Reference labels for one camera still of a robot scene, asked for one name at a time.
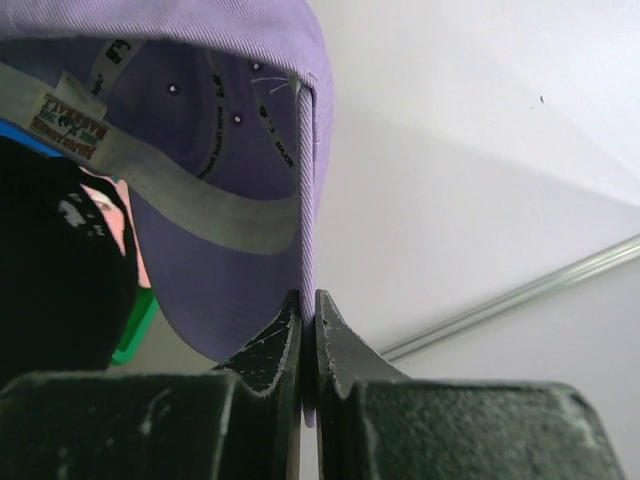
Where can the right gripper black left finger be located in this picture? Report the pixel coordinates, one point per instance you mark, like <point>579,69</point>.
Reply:
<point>259,428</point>

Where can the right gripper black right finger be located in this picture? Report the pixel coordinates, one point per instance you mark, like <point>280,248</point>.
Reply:
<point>346,367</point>

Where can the black baseball cap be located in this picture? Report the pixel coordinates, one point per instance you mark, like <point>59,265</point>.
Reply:
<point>68,284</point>

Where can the light pink cap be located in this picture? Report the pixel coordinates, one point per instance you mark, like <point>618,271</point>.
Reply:
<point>115,219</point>

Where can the lavender baseball cap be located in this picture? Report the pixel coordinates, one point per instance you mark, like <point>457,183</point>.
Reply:
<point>218,117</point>

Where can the green plastic bin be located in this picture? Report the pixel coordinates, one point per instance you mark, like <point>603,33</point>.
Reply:
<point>137,326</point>

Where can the blue cap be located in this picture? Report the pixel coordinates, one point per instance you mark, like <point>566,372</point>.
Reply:
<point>25,137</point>

